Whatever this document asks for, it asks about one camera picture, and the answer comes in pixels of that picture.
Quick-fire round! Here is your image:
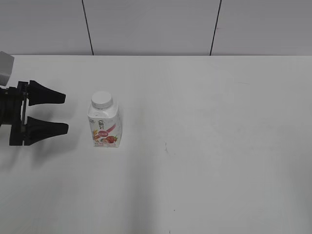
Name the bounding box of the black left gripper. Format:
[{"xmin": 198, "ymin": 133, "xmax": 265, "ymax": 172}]
[{"xmin": 0, "ymin": 80, "xmax": 69, "ymax": 146}]

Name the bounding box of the white plastic bottle cap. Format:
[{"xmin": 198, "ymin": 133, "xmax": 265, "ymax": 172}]
[{"xmin": 91, "ymin": 91, "xmax": 114, "ymax": 109}]

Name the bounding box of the white yili changqing yogurt bottle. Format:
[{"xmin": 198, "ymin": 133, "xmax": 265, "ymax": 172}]
[{"xmin": 88, "ymin": 102, "xmax": 122, "ymax": 148}]

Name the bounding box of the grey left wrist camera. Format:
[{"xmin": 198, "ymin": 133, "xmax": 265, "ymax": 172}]
[{"xmin": 0, "ymin": 51, "xmax": 14, "ymax": 86}]

